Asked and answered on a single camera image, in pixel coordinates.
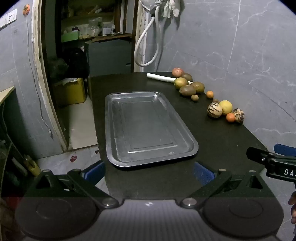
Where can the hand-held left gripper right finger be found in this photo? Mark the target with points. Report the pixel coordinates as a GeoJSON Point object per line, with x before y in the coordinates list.
{"type": "Point", "coordinates": [203, 172]}

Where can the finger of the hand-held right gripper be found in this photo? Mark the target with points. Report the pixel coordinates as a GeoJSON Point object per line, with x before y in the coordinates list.
{"type": "Point", "coordinates": [256, 154]}
{"type": "Point", "coordinates": [285, 150]}

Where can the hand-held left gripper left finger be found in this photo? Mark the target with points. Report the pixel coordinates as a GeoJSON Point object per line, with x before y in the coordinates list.
{"type": "Point", "coordinates": [96, 171]}

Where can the striped pepino melon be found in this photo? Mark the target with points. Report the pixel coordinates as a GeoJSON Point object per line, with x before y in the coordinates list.
{"type": "Point", "coordinates": [214, 110]}
{"type": "Point", "coordinates": [239, 115]}

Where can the orange tangerine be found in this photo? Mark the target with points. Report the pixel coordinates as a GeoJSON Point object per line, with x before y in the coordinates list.
{"type": "Point", "coordinates": [230, 117]}

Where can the yellow grapefruit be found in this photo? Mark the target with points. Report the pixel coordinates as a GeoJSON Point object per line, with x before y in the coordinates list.
{"type": "Point", "coordinates": [227, 106]}

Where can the small brown round fruit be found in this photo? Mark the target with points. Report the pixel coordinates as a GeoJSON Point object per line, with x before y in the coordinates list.
{"type": "Point", "coordinates": [194, 97]}
{"type": "Point", "coordinates": [216, 101]}

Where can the metal tray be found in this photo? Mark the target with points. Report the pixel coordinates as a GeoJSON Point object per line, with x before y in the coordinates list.
{"type": "Point", "coordinates": [148, 125]}

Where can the kiwi with round sticker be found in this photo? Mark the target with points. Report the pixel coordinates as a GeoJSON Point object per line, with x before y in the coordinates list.
{"type": "Point", "coordinates": [187, 90]}

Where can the yellow-green kiwi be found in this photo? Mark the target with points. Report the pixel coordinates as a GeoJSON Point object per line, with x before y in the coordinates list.
{"type": "Point", "coordinates": [180, 83]}

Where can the person's right hand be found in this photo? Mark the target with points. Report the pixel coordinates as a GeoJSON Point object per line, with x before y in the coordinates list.
{"type": "Point", "coordinates": [293, 206]}

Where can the yellow bottle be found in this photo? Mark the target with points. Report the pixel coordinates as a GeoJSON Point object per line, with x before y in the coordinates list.
{"type": "Point", "coordinates": [32, 166]}

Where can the small orange kumquat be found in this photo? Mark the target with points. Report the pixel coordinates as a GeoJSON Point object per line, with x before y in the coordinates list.
{"type": "Point", "coordinates": [210, 94]}

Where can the yellow crate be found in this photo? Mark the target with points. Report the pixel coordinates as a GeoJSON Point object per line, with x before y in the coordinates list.
{"type": "Point", "coordinates": [71, 92]}

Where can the brown kiwi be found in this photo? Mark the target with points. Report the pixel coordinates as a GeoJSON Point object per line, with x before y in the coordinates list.
{"type": "Point", "coordinates": [187, 77]}
{"type": "Point", "coordinates": [198, 87]}

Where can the red apple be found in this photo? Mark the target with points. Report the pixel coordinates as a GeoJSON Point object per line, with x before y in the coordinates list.
{"type": "Point", "coordinates": [177, 72]}

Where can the white tube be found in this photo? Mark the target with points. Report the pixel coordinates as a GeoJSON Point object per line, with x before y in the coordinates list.
{"type": "Point", "coordinates": [159, 77]}

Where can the dark cabinet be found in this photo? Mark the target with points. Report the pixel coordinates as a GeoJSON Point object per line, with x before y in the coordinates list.
{"type": "Point", "coordinates": [108, 58]}

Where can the wooden counter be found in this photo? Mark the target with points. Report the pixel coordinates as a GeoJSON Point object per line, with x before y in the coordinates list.
{"type": "Point", "coordinates": [5, 93]}

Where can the green box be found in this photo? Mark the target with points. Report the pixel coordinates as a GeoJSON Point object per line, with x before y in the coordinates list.
{"type": "Point", "coordinates": [70, 36]}

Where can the clear plastic bags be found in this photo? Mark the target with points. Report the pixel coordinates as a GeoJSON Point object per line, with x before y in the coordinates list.
{"type": "Point", "coordinates": [97, 26]}

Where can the hanging cloth rag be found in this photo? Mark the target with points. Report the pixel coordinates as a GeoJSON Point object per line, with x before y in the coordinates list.
{"type": "Point", "coordinates": [170, 9]}

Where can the wooden door frame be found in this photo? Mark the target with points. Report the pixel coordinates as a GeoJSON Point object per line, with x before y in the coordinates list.
{"type": "Point", "coordinates": [38, 58]}

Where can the white wall switch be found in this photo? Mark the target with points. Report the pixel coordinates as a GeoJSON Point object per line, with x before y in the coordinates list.
{"type": "Point", "coordinates": [12, 16]}

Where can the orange wall hook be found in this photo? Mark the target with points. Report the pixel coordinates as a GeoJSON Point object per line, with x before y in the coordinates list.
{"type": "Point", "coordinates": [26, 9]}

